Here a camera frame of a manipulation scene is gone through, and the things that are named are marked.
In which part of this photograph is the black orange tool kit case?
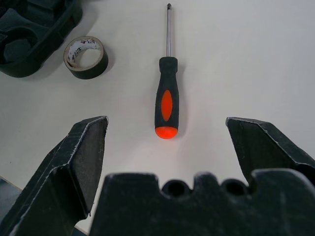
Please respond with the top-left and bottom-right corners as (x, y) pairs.
(0, 0), (83, 79)

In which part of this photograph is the black tape roll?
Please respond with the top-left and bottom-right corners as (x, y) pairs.
(63, 36), (109, 80)

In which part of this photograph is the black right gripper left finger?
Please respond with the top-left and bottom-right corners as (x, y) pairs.
(0, 115), (109, 236)

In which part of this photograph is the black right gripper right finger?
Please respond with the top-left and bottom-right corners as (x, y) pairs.
(225, 117), (315, 187)

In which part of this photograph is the black orange Phillips screwdriver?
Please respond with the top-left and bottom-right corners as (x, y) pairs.
(154, 2), (179, 140)

